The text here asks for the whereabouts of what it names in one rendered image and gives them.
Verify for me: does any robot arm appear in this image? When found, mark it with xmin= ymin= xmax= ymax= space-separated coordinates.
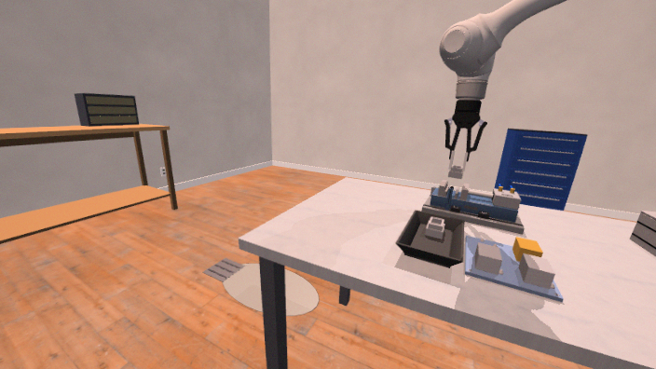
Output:
xmin=439 ymin=0 xmax=567 ymax=101

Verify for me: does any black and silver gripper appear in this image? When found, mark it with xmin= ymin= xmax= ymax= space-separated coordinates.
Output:
xmin=444 ymin=100 xmax=487 ymax=171

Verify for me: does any orange rectangular block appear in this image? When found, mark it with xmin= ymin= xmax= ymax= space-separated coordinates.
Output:
xmin=512 ymin=237 xmax=543 ymax=262

